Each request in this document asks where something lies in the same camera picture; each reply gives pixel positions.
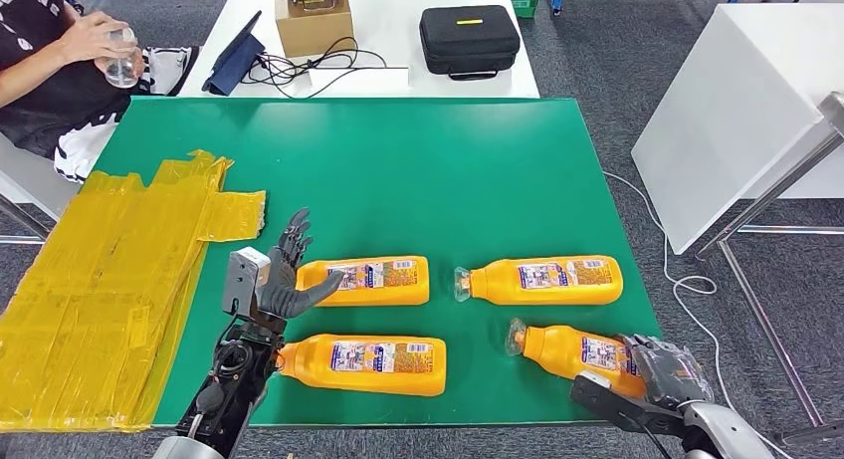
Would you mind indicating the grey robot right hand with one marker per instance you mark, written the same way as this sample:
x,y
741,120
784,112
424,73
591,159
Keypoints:
x,y
669,373

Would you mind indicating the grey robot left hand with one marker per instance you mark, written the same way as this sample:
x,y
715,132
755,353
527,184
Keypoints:
x,y
283,298

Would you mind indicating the orange detergent bottle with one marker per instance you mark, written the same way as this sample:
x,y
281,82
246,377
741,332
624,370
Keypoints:
x,y
557,354
369,380
501,291
389,291

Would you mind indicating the clear water bottle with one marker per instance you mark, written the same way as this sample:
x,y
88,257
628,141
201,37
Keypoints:
x,y
122,67

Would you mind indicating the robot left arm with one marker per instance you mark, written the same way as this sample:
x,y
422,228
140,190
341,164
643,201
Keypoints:
x,y
227,390

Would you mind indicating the flat white box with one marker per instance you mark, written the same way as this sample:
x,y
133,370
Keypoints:
x,y
359,81

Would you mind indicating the tablet in dark blue case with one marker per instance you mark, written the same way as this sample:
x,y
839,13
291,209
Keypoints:
x,y
232,63

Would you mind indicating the large white table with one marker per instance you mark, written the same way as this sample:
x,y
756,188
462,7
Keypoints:
x,y
725,113

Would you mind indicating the brown cardboard box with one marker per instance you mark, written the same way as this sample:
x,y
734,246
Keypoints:
x,y
313,30

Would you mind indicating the grey bench seat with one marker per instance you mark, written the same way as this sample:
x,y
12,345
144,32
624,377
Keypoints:
x,y
20,172

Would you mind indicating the person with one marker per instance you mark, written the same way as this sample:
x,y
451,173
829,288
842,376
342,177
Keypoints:
x,y
39,106

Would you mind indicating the black carrying case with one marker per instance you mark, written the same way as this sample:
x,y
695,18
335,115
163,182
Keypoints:
x,y
468,39

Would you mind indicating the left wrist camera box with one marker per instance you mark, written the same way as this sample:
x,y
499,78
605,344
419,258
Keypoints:
x,y
242,281

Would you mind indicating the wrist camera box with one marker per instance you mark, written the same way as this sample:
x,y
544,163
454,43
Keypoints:
x,y
613,403
242,281

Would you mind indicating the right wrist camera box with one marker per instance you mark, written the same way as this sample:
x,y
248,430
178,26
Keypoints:
x,y
613,403

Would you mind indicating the metal table frame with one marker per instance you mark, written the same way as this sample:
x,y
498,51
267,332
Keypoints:
x,y
771,192

